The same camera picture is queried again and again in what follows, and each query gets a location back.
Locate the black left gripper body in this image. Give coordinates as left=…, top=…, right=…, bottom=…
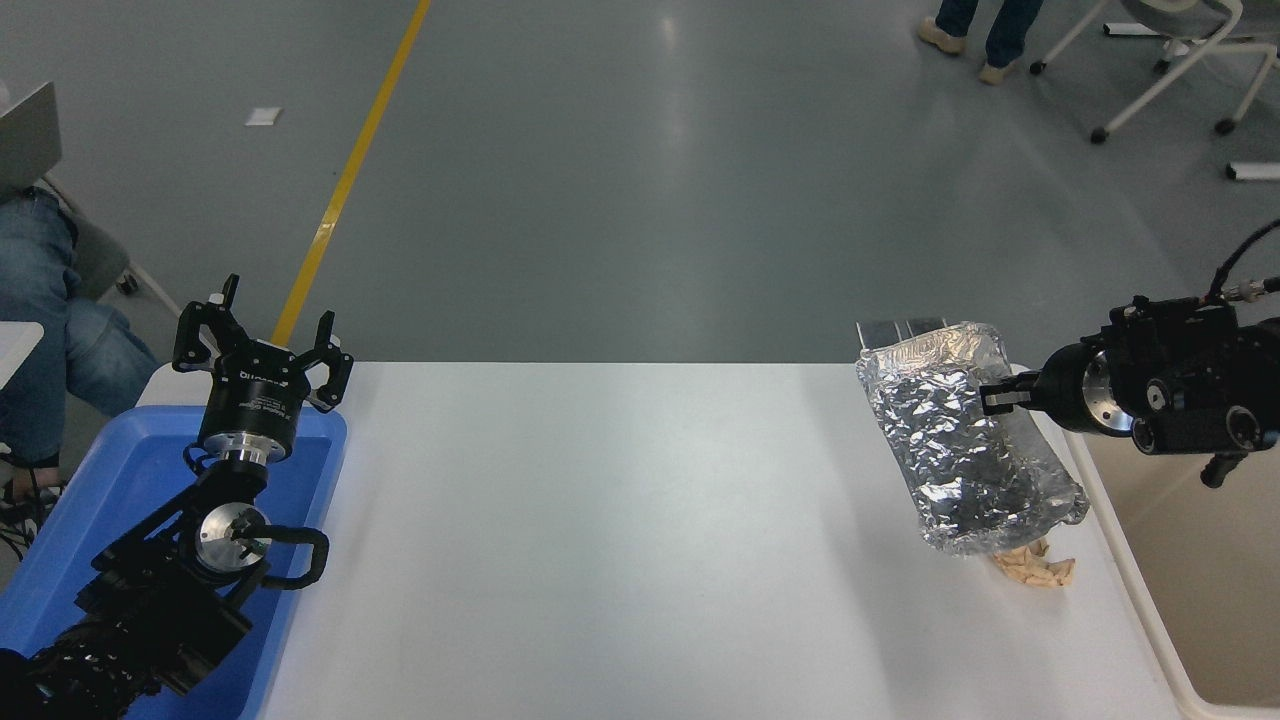
left=197, top=339, right=321, bottom=459

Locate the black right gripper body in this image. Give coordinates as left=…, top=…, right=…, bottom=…
left=1036, top=344, right=1107, bottom=435

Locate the silver foil plate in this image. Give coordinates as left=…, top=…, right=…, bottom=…
left=855, top=320, right=1091, bottom=557

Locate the grey office chair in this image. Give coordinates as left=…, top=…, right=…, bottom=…
left=45, top=178, right=183, bottom=317

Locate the blue plastic tray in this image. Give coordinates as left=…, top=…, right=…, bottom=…
left=0, top=403, right=349, bottom=720

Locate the seated person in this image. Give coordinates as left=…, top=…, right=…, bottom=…
left=0, top=185, right=162, bottom=546

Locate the crumpled tan paper ball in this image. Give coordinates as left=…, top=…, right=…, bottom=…
left=988, top=537, right=1078, bottom=589

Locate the small white side table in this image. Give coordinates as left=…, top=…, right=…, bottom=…
left=0, top=319, right=47, bottom=388

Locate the large pale plastic bin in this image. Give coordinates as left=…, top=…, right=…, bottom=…
left=1058, top=398, right=1280, bottom=720

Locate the grey laptop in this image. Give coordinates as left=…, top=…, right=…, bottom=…
left=0, top=82, right=64, bottom=197

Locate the white swivel chair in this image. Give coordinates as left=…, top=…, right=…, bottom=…
left=1029, top=0, right=1280, bottom=146

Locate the standing person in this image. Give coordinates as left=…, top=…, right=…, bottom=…
left=917, top=0, right=1047, bottom=86

